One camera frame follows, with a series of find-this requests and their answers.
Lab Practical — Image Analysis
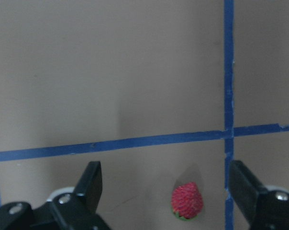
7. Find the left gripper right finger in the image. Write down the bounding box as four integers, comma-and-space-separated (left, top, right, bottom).
228, 160, 289, 230

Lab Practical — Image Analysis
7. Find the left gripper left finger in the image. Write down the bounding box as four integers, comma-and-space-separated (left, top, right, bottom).
50, 161, 110, 230

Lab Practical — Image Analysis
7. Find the red strawberry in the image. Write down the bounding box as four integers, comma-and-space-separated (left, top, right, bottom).
171, 182, 204, 221

